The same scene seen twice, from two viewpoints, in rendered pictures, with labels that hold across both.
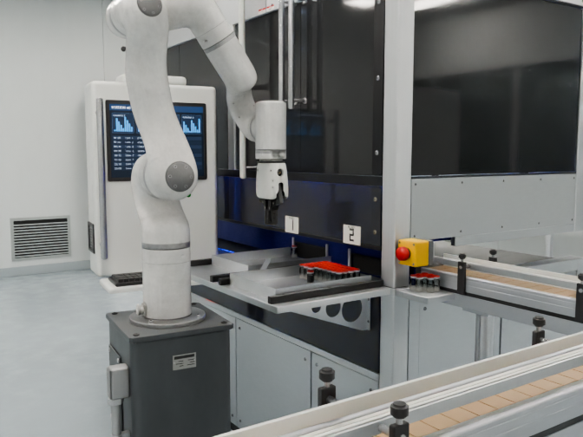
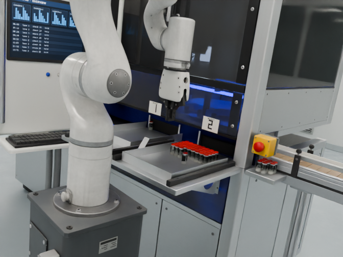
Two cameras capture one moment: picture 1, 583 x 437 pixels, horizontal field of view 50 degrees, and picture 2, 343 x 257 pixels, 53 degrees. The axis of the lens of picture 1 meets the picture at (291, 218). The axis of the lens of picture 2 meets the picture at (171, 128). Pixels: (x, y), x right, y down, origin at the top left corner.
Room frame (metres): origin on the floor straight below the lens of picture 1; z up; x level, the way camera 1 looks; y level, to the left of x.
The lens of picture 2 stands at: (0.59, 0.35, 1.33)
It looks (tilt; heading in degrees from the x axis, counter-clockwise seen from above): 14 degrees down; 345
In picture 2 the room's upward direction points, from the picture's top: 7 degrees clockwise
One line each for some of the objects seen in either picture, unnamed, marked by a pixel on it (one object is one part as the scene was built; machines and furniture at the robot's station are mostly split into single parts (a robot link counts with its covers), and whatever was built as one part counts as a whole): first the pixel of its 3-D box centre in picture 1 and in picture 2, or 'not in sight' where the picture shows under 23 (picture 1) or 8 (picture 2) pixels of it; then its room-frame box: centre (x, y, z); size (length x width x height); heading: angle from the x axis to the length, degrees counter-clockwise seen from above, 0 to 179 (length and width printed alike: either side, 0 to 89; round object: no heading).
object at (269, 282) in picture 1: (299, 279); (176, 158); (1.84, -0.03, 0.90); 0.34 x 0.26 x 0.04; 124
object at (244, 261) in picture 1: (271, 260); (139, 133); (2.18, 0.07, 0.90); 0.34 x 0.26 x 0.04; 124
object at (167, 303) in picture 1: (167, 282); (89, 171); (1.54, 0.32, 0.95); 0.19 x 0.19 x 0.18
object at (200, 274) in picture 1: (280, 277); (152, 151); (2.00, 0.04, 0.87); 0.70 x 0.48 x 0.02; 34
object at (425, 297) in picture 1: (428, 293); (267, 174); (1.77, -0.40, 0.87); 0.14 x 0.13 x 0.02; 124
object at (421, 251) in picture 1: (415, 251); (264, 145); (1.76, -0.36, 0.99); 0.08 x 0.07 x 0.07; 124
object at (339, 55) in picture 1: (340, 82); (213, 6); (2.03, -0.16, 1.50); 0.43 x 0.01 x 0.59; 34
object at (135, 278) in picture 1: (165, 275); (52, 137); (2.31, 0.48, 0.82); 0.40 x 0.14 x 0.02; 118
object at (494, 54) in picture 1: (504, 84); (318, 25); (2.08, -0.70, 1.50); 0.85 x 0.01 x 0.59; 124
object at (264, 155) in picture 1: (271, 155); (177, 64); (1.70, 0.06, 1.27); 0.09 x 0.08 x 0.03; 34
